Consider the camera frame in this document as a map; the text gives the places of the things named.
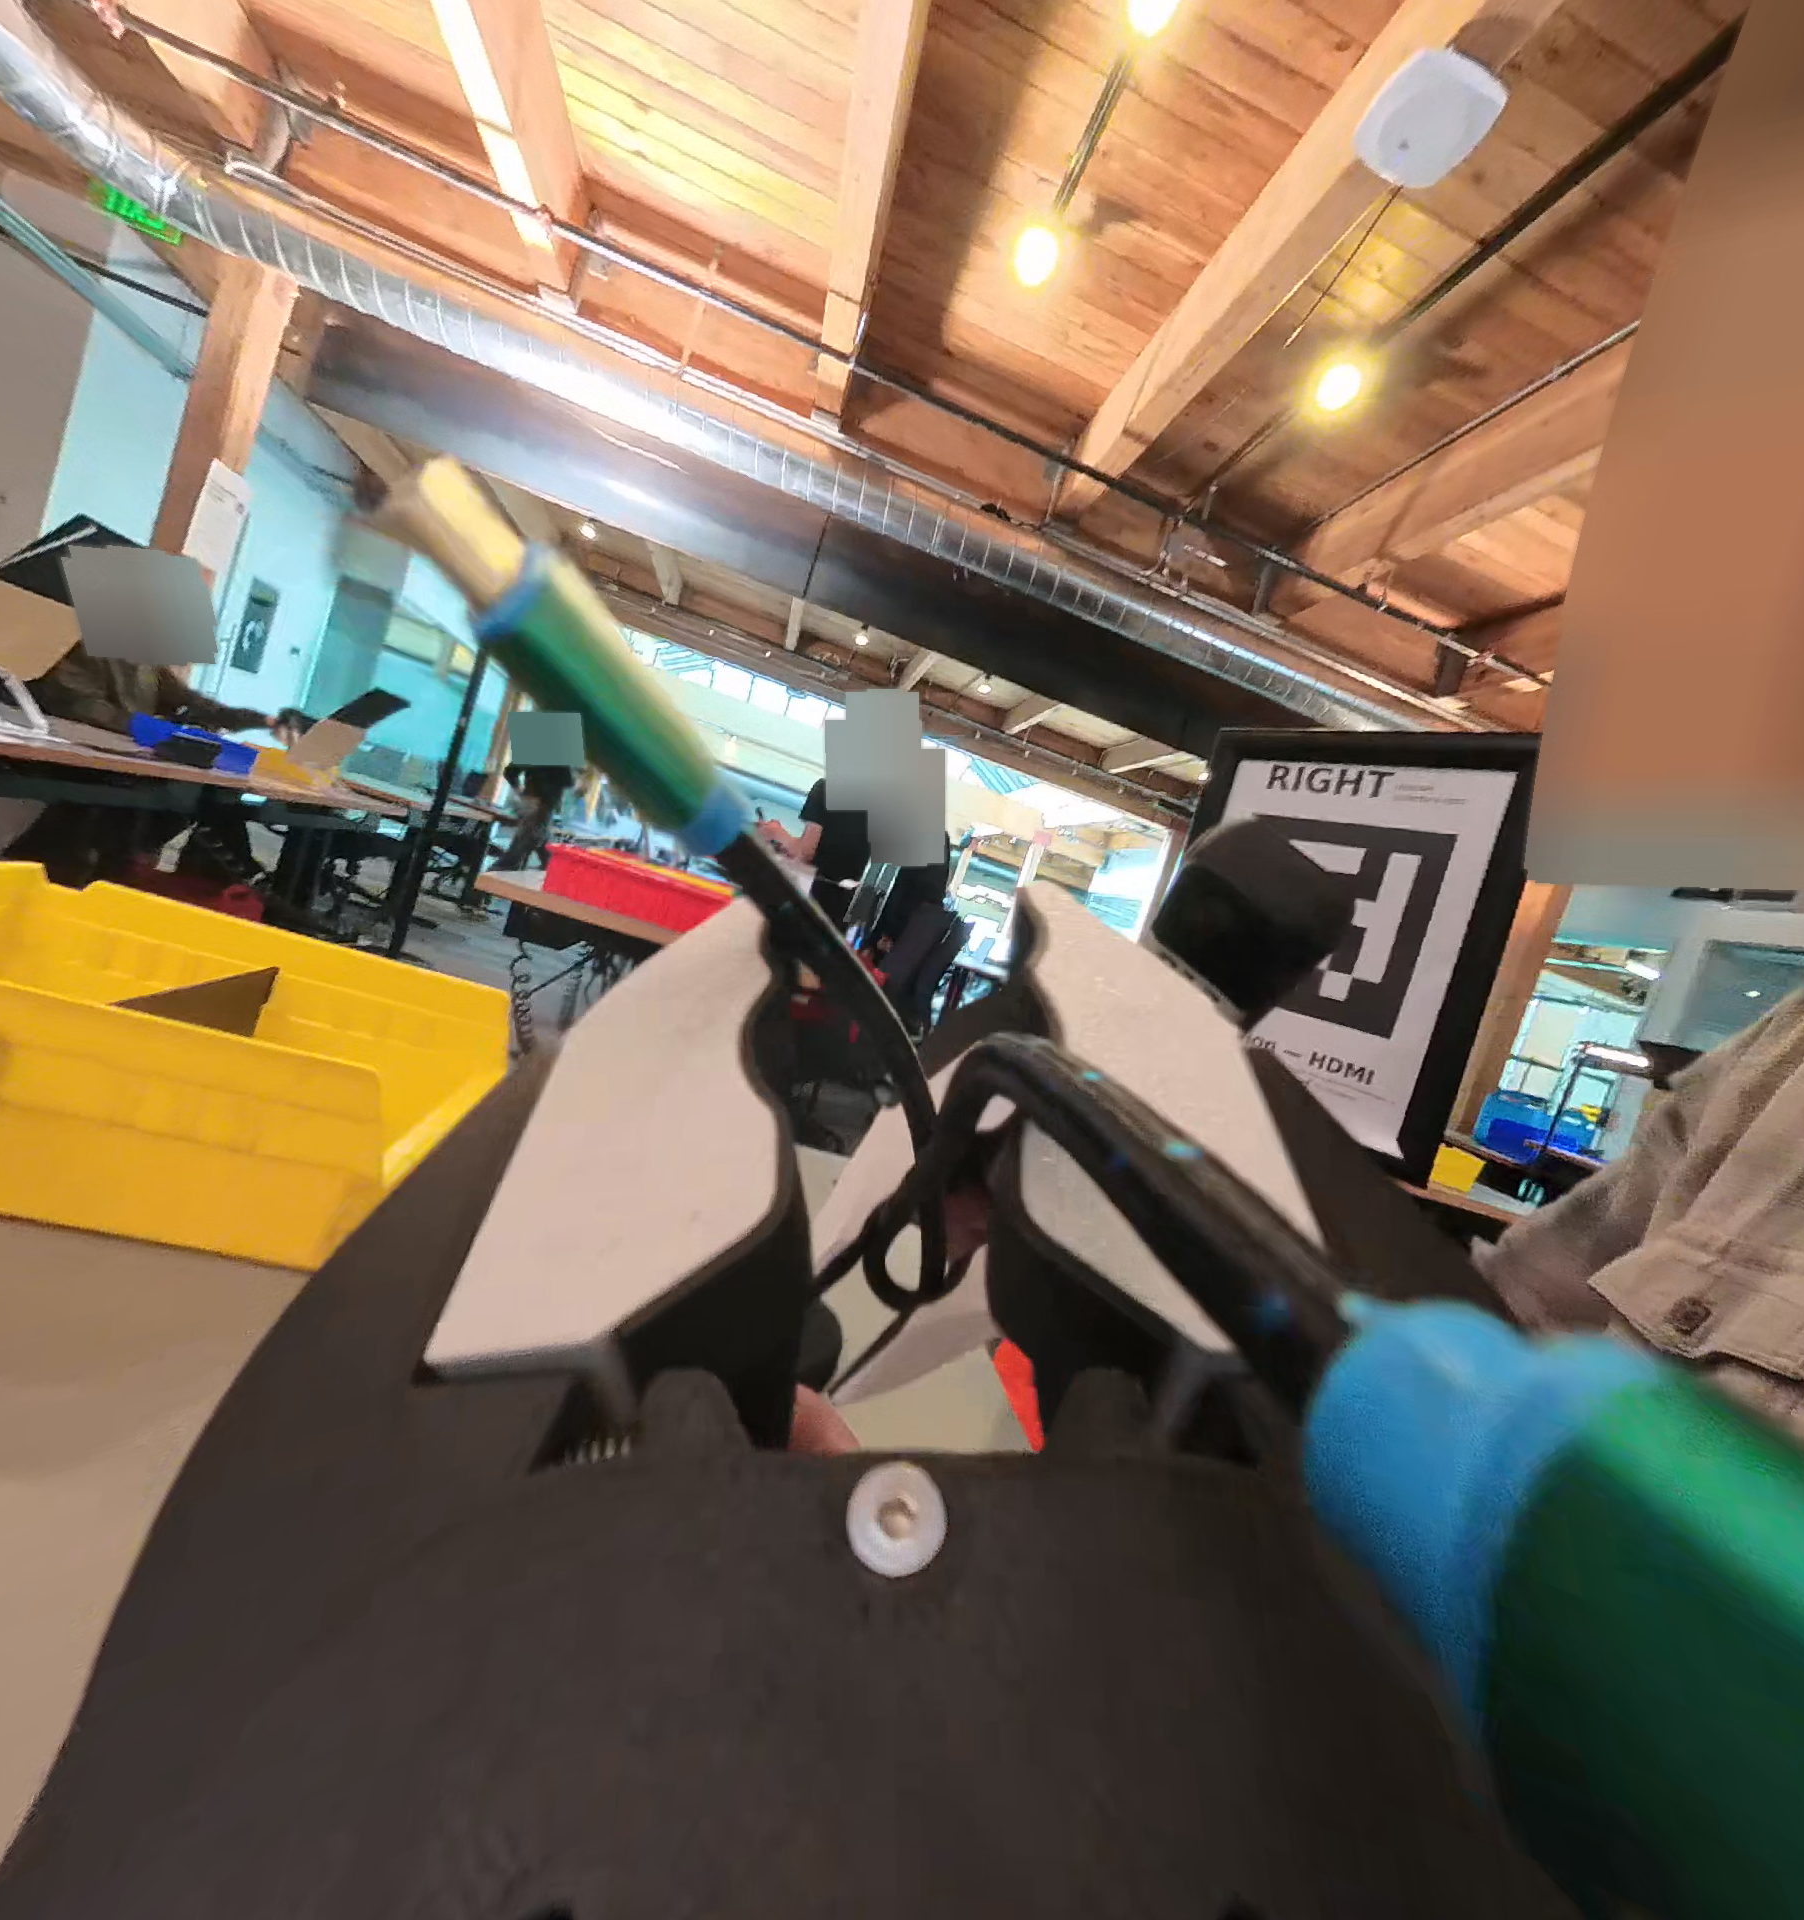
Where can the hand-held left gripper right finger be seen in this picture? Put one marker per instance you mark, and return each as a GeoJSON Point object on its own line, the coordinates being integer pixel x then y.
{"type": "Point", "coordinates": [1141, 1049]}

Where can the long red plastic bin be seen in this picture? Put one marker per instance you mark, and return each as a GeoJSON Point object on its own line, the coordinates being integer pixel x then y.
{"type": "Point", "coordinates": [632, 892]}

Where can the black framed marker sign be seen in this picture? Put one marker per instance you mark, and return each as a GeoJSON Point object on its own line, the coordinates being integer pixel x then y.
{"type": "Point", "coordinates": [1442, 1049]}

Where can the white ceiling sensor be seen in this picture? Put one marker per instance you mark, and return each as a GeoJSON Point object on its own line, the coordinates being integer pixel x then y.
{"type": "Point", "coordinates": [1431, 116]}

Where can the white paper notice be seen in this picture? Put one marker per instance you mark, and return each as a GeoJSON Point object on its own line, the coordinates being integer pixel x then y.
{"type": "Point", "coordinates": [219, 509]}

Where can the small blue bin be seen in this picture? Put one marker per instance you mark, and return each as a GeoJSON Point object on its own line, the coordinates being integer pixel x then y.
{"type": "Point", "coordinates": [189, 742]}

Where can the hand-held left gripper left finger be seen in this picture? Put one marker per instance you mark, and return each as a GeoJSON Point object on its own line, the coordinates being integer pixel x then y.
{"type": "Point", "coordinates": [601, 1171]}

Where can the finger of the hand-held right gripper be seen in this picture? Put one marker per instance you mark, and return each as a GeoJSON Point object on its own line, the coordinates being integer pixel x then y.
{"type": "Point", "coordinates": [856, 1200]}

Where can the green exit sign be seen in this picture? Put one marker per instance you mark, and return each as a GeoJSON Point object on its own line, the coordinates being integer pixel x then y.
{"type": "Point", "coordinates": [138, 210]}

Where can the small yellow bin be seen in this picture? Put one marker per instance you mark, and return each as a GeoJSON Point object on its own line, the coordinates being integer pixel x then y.
{"type": "Point", "coordinates": [295, 767]}

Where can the long grey desk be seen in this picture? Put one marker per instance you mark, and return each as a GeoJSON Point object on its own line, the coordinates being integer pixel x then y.
{"type": "Point", "coordinates": [91, 756]}

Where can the wooden-edged desk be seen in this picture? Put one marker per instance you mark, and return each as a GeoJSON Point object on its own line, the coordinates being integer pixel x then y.
{"type": "Point", "coordinates": [519, 896]}

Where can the person's left hand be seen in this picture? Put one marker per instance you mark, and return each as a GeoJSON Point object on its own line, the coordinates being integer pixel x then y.
{"type": "Point", "coordinates": [827, 1421]}

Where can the round silver duct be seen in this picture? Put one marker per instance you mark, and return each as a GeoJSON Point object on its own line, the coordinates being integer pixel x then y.
{"type": "Point", "coordinates": [436, 308]}

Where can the round ceiling lamp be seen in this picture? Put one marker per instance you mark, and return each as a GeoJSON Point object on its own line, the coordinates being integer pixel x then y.
{"type": "Point", "coordinates": [1037, 256]}
{"type": "Point", "coordinates": [1339, 385]}
{"type": "Point", "coordinates": [1152, 15]}

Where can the yellow plastic bin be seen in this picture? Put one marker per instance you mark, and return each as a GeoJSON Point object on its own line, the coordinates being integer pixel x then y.
{"type": "Point", "coordinates": [166, 1080]}

